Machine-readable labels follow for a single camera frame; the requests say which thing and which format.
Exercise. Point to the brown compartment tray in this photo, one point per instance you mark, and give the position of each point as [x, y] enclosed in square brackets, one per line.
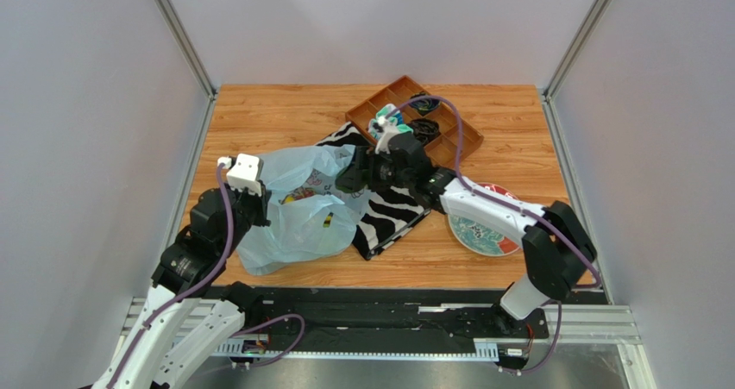
[432, 122]

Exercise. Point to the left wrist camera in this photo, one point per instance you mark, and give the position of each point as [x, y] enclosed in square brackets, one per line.
[243, 173]

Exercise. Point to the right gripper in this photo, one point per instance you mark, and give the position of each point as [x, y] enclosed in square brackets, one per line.
[363, 170]

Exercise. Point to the fruit plate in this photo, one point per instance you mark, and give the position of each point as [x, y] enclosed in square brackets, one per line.
[481, 239]

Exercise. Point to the zebra striped cushion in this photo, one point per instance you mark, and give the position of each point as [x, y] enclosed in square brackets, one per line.
[389, 214]

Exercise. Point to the teal white sock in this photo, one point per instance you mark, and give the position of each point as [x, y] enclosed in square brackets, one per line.
[388, 112]

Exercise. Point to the yellow banana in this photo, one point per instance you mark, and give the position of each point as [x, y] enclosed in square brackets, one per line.
[298, 194]

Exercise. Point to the light blue plastic bag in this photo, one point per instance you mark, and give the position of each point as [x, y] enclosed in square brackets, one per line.
[308, 229]

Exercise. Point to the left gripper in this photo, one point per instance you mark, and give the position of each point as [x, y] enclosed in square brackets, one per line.
[261, 201]

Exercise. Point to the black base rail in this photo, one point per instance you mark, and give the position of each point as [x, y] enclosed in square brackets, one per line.
[388, 321]

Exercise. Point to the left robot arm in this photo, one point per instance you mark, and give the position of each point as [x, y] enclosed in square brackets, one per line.
[184, 317]

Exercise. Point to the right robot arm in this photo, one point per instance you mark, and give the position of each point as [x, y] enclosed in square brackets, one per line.
[557, 249]

